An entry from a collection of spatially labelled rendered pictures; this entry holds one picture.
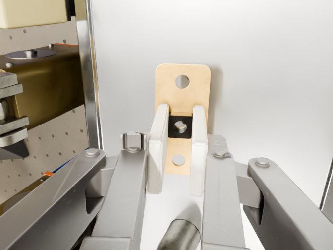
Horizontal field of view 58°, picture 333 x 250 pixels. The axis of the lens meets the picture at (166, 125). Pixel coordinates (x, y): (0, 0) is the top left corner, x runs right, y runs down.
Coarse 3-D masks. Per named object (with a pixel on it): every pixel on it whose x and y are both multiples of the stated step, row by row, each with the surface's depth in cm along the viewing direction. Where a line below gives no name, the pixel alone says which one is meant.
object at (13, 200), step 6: (66, 162) 47; (48, 174) 42; (42, 180) 40; (30, 186) 39; (36, 186) 39; (18, 192) 38; (24, 192) 38; (12, 198) 37; (18, 198) 37; (0, 204) 36; (6, 204) 36; (12, 204) 36; (0, 210) 35; (6, 210) 35
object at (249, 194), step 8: (208, 136) 17; (216, 136) 17; (208, 144) 16; (216, 144) 16; (224, 144) 16; (240, 168) 14; (240, 176) 13; (248, 176) 13; (240, 184) 13; (248, 184) 13; (240, 192) 13; (248, 192) 13; (256, 192) 13; (240, 200) 13; (248, 200) 13; (256, 200) 13
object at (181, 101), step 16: (160, 64) 21; (176, 64) 20; (192, 64) 20; (160, 80) 21; (192, 80) 21; (208, 80) 21; (160, 96) 21; (176, 96) 21; (192, 96) 21; (208, 96) 21; (176, 112) 21; (192, 112) 21; (176, 128) 22; (176, 144) 22
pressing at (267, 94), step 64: (128, 0) 23; (192, 0) 21; (256, 0) 19; (320, 0) 18; (128, 64) 25; (256, 64) 20; (320, 64) 19; (128, 128) 27; (256, 128) 22; (320, 128) 20; (320, 192) 22
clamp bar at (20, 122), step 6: (18, 84) 24; (0, 90) 23; (6, 90) 23; (12, 90) 23; (18, 90) 24; (0, 96) 23; (6, 96) 23; (6, 120) 24; (12, 120) 24; (18, 120) 24; (24, 120) 25; (0, 126) 23; (6, 126) 24; (12, 126) 24; (18, 126) 25; (0, 132) 23
